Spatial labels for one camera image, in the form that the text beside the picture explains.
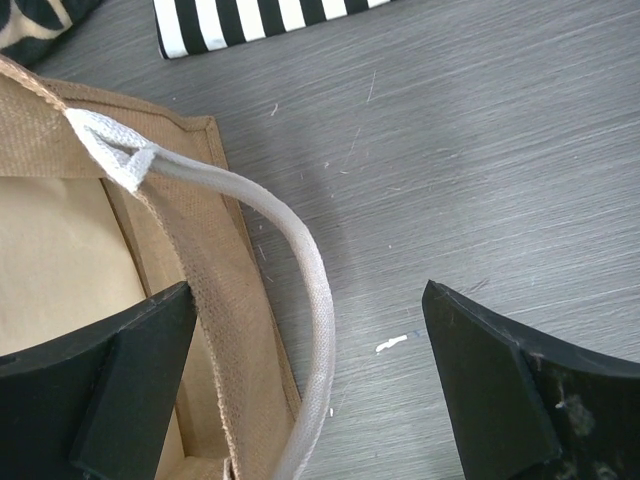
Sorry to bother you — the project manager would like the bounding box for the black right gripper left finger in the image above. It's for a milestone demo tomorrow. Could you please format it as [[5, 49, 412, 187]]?
[[1, 282, 196, 479]]

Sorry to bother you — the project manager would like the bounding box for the brown canvas tote bag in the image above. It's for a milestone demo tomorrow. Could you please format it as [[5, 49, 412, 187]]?
[[1, 59, 336, 479]]

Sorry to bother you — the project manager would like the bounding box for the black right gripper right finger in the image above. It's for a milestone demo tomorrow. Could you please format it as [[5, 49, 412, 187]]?
[[422, 281, 639, 479]]

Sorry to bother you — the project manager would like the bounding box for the black plush flower pillow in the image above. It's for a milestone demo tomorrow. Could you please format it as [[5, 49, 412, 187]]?
[[1, 0, 102, 66]]

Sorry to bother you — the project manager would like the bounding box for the black white striped cloth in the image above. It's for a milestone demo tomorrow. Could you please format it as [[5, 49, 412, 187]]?
[[153, 0, 387, 59]]

